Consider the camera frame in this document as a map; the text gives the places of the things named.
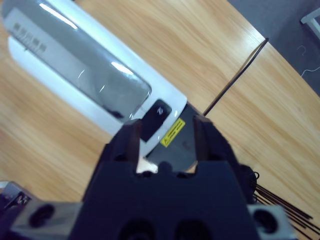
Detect black capsule holder with rods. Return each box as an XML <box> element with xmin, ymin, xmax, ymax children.
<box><xmin>239</xmin><ymin>164</ymin><xmax>320</xmax><ymax>237</ymax></box>

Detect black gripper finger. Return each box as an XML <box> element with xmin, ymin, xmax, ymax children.
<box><xmin>193</xmin><ymin>115</ymin><xmax>237</xmax><ymax>173</ymax></box>
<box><xmin>99</xmin><ymin>119</ymin><xmax>143</xmax><ymax>173</ymax></box>

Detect black machine power cable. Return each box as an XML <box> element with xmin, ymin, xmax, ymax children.
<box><xmin>203</xmin><ymin>37</ymin><xmax>270</xmax><ymax>117</ymax></box>

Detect white floor cable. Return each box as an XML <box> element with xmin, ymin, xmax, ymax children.
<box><xmin>297</xmin><ymin>44</ymin><xmax>320</xmax><ymax>78</ymax></box>

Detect white frame leg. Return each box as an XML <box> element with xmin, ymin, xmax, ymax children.
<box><xmin>299</xmin><ymin>7</ymin><xmax>320</xmax><ymax>33</ymax></box>

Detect grey coffee machine lever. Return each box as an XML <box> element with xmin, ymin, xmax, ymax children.
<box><xmin>1</xmin><ymin>0</ymin><xmax>153</xmax><ymax>123</ymax></box>

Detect white capsule coffee machine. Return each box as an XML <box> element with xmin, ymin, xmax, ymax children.
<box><xmin>0</xmin><ymin>0</ymin><xmax>188</xmax><ymax>151</ymax></box>

